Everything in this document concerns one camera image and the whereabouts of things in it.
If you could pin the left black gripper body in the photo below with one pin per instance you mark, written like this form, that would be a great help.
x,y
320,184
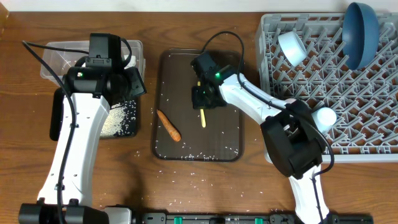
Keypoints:
x,y
134,82

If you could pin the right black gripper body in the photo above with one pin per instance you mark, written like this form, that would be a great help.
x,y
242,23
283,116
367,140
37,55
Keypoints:
x,y
203,97

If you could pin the white tissue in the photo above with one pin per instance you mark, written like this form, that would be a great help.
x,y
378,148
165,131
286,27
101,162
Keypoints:
x,y
132,62

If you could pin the pale yellow plastic spoon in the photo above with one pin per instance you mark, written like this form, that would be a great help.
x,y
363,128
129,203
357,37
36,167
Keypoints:
x,y
202,116

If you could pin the heap of rice grains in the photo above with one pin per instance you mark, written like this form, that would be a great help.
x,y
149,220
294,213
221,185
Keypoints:
x,y
121,122

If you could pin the orange carrot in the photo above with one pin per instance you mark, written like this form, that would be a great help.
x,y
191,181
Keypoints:
x,y
172,131

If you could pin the light blue bowl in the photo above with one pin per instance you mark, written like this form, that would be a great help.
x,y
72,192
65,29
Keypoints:
x,y
292,47

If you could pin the light blue cup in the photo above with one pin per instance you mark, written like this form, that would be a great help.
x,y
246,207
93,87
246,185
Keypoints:
x,y
324,119

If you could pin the dark blue plate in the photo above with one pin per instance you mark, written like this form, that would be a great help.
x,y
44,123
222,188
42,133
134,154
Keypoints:
x,y
361,35

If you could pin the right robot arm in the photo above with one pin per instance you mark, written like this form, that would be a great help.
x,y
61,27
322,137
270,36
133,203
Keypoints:
x,y
294,135

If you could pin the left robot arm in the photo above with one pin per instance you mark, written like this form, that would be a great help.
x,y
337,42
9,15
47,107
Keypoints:
x,y
66,196

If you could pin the clear plastic waste bin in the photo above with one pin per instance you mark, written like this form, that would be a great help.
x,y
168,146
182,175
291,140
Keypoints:
x,y
60,62

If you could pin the grey dishwasher rack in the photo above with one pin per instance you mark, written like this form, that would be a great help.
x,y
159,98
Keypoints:
x,y
365,100

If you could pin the black rectangular tray bin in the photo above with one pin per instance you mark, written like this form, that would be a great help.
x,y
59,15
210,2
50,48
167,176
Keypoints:
x,y
57,110

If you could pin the dark brown serving tray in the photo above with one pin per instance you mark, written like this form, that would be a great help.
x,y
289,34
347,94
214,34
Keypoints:
x,y
221,140

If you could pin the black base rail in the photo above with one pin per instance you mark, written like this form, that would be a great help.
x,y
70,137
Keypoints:
x,y
163,218

